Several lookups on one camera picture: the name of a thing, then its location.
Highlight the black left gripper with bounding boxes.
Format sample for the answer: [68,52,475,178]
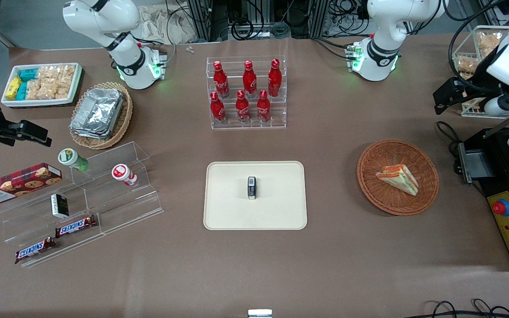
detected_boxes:
[433,77,502,116]

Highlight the triangular sandwich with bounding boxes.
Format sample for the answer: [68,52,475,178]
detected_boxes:
[376,164,419,197]

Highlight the white snack tray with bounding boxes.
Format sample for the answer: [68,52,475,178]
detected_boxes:
[1,62,83,109]

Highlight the light wicker basket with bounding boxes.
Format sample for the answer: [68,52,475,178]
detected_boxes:
[68,82,133,150]

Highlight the brown wicker basket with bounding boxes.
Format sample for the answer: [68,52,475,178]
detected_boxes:
[357,140,440,216]

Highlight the cream plastic tray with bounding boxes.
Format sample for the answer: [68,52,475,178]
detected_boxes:
[203,161,308,231]

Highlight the clear rice cracker bag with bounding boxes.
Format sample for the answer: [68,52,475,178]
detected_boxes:
[25,79,43,100]
[36,65,76,81]
[56,75,76,99]
[456,56,480,76]
[477,32,503,53]
[39,78,59,100]

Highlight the yellow snack packet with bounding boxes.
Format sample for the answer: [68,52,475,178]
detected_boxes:
[5,76,22,100]

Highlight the red tartan cookie box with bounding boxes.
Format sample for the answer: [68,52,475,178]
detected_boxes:
[0,163,63,207]

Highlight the green yogurt cup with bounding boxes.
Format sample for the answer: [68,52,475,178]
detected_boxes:
[57,148,89,172]

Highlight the stacked aluminium foil trays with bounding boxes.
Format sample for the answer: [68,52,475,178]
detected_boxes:
[69,87,125,140]

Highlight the small black white box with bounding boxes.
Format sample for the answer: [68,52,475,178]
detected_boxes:
[50,193,70,220]

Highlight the black sealing machine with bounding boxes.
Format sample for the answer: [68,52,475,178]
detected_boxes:
[457,125,509,272]

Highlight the red yogurt cup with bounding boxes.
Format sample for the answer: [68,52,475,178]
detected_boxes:
[111,163,138,187]

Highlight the brown Snickers bar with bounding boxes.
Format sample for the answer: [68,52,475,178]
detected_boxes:
[14,237,57,265]
[54,215,98,239]

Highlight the clear acrylic stepped shelf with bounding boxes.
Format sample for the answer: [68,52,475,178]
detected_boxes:
[0,141,165,269]

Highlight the clear acrylic bottle rack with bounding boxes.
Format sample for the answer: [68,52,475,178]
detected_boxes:
[206,55,288,130]

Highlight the red cola bottle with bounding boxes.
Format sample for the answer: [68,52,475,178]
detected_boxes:
[268,59,283,98]
[213,61,231,99]
[236,90,251,124]
[242,61,258,99]
[210,91,227,125]
[256,90,272,124]

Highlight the beige crumpled cloth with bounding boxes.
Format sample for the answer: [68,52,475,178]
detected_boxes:
[132,4,198,45]

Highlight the black machine power cable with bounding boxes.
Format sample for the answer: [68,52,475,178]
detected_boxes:
[435,120,465,175]

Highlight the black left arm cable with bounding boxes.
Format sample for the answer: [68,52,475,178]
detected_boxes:
[447,13,509,95]

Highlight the white wire rack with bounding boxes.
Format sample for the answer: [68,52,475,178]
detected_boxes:
[451,25,509,119]

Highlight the black left base cables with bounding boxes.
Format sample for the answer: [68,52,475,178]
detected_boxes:
[311,37,357,61]

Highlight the right base cables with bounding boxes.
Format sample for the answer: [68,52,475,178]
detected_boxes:
[137,38,177,68]

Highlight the black floor cable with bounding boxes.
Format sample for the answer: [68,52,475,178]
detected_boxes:
[413,299,509,318]

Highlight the coiled black cable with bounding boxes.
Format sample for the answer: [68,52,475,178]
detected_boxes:
[230,19,255,41]

